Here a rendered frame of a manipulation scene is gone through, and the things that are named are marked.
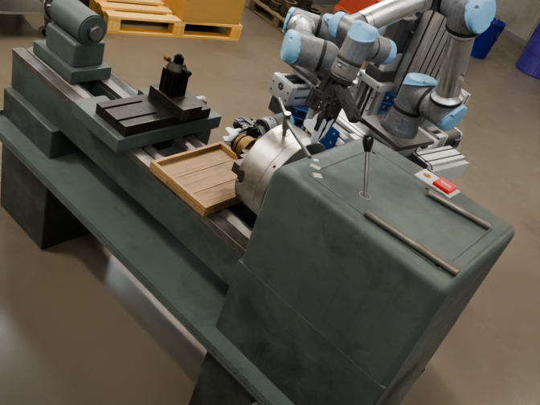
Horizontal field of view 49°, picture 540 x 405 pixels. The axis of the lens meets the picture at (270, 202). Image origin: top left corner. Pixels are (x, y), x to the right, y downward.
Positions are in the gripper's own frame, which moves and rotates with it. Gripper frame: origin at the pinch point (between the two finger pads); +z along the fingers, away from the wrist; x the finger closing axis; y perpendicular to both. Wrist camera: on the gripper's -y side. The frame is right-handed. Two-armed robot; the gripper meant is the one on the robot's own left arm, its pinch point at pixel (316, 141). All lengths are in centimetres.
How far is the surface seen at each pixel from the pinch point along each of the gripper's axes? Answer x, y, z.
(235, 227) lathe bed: -7.5, 16.7, 45.0
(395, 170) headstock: -22.7, -17.9, 0.6
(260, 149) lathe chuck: 0.7, 15.5, 12.4
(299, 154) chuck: -6.2, 6.3, 8.8
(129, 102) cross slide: -8, 83, 33
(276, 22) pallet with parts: -396, 308, 48
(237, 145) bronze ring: -8.6, 30.3, 20.2
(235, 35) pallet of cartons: -315, 290, 65
